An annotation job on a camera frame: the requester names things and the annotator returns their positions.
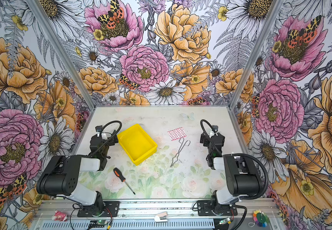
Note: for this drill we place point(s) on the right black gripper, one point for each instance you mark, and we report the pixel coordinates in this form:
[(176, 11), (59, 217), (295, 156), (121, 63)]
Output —
[(209, 141)]

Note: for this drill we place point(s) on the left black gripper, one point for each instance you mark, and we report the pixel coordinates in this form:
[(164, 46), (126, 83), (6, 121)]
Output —
[(98, 138)]

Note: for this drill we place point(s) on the black orange handled screwdriver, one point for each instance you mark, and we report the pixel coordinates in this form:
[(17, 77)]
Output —
[(119, 174)]

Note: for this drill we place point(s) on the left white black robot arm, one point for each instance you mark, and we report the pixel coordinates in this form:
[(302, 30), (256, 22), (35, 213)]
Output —
[(60, 178)]

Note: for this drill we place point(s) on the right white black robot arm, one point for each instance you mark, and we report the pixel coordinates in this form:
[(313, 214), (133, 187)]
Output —
[(246, 178)]

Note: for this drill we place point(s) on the yellow plastic bin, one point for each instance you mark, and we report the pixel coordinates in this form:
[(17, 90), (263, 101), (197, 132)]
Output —
[(137, 144)]

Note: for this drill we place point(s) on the pink patterned card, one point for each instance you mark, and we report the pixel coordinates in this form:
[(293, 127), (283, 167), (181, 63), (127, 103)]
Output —
[(177, 133)]

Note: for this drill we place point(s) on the small circuit board right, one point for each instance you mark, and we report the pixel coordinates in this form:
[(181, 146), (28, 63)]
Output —
[(225, 221)]

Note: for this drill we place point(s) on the green circuit board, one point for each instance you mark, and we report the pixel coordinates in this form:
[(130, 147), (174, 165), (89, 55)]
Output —
[(98, 224)]

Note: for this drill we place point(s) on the pink white small toy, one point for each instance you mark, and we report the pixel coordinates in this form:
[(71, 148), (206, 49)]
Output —
[(59, 216)]

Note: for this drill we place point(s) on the colourful round toy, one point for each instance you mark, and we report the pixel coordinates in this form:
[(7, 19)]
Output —
[(260, 218)]

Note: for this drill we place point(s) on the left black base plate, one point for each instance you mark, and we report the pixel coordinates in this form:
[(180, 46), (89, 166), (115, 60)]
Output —
[(106, 209)]

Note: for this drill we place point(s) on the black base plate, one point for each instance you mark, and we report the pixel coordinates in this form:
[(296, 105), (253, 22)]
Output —
[(208, 208), (106, 209)]

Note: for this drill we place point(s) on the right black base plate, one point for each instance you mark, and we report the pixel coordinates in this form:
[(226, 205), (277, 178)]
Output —
[(208, 208)]

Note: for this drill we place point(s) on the aluminium mounting rail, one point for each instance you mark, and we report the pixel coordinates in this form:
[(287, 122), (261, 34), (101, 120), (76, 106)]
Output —
[(148, 208)]

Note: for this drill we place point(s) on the white vented cable duct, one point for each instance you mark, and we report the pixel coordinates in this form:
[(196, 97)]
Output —
[(133, 224)]

